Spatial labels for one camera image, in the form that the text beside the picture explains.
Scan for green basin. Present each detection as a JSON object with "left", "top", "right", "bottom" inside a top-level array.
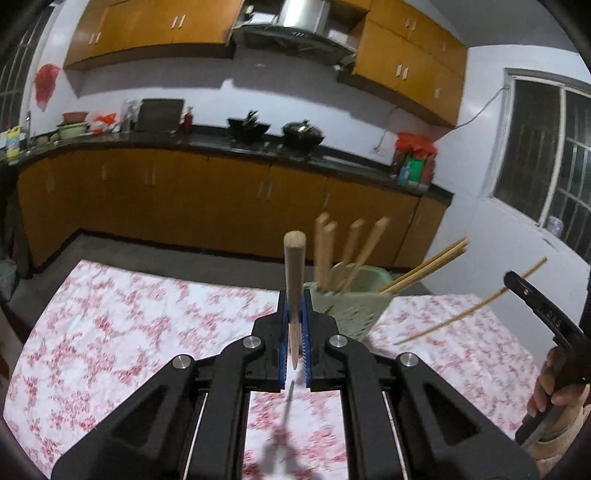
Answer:
[{"left": 56, "top": 121, "right": 92, "bottom": 140}]

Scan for wooden upper kitchen cabinets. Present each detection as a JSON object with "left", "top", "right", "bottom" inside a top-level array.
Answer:
[{"left": 62, "top": 0, "right": 469, "bottom": 129}]

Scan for dark cutting board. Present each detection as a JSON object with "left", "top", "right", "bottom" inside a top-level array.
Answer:
[{"left": 135, "top": 98, "right": 185, "bottom": 133}]

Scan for steel range hood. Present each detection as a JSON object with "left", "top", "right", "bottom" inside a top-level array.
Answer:
[{"left": 231, "top": 0, "right": 358, "bottom": 65}]

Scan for grey-green plastic utensil holder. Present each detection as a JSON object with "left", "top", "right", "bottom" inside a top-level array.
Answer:
[{"left": 302, "top": 262, "right": 393, "bottom": 342}]

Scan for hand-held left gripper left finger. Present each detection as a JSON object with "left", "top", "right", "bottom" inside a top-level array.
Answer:
[{"left": 51, "top": 290, "right": 291, "bottom": 480}]

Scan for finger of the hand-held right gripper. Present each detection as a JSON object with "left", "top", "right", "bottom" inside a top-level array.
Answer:
[{"left": 503, "top": 271, "right": 591, "bottom": 352}]

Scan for person's right forearm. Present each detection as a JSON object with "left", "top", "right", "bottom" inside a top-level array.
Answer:
[{"left": 531, "top": 406, "right": 587, "bottom": 472}]

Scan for dark lidded pot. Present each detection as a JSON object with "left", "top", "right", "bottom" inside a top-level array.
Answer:
[{"left": 281, "top": 119, "right": 326, "bottom": 148}]

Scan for black wok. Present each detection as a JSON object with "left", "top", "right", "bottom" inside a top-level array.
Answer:
[{"left": 226, "top": 110, "right": 271, "bottom": 141}]

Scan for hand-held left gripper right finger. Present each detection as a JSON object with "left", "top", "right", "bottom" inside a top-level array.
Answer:
[{"left": 299, "top": 290, "right": 541, "bottom": 480}]

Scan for wooden kitchen cabinets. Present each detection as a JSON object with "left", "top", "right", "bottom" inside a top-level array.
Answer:
[
  {"left": 62, "top": 0, "right": 469, "bottom": 129},
  {"left": 16, "top": 145, "right": 451, "bottom": 273}
]

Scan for yellow detergent bottle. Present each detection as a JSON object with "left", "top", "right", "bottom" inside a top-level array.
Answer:
[{"left": 6, "top": 127, "right": 23, "bottom": 162}]

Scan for clear plastic jar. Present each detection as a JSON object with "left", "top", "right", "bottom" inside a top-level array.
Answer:
[{"left": 120, "top": 99, "right": 141, "bottom": 134}]

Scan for person's right hand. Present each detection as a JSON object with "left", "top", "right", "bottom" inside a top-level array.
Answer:
[{"left": 527, "top": 346, "right": 591, "bottom": 421}]

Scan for red floral white tablecloth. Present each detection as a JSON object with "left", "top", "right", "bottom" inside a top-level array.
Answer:
[{"left": 2, "top": 258, "right": 548, "bottom": 480}]

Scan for wooden lower kitchen cabinets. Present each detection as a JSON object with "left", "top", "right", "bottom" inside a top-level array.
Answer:
[{"left": 16, "top": 145, "right": 451, "bottom": 273}]

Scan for black kitchen countertop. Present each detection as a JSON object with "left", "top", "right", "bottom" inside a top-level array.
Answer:
[{"left": 0, "top": 124, "right": 455, "bottom": 204}]

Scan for red and white bag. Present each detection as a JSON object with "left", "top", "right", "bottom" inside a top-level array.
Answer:
[{"left": 91, "top": 112, "right": 118, "bottom": 134}]

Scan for barred window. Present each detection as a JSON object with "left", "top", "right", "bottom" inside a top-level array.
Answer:
[
  {"left": 489, "top": 69, "right": 591, "bottom": 259},
  {"left": 0, "top": 18, "right": 47, "bottom": 130}
]

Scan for red plastic bag on wall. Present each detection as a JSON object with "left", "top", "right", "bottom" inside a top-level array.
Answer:
[{"left": 34, "top": 64, "right": 62, "bottom": 110}]

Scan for green bottle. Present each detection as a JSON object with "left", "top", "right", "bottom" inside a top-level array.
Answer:
[{"left": 399, "top": 156, "right": 428, "bottom": 188}]

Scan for large red plastic bag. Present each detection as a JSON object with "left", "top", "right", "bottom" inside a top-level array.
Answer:
[{"left": 392, "top": 132, "right": 438, "bottom": 190}]

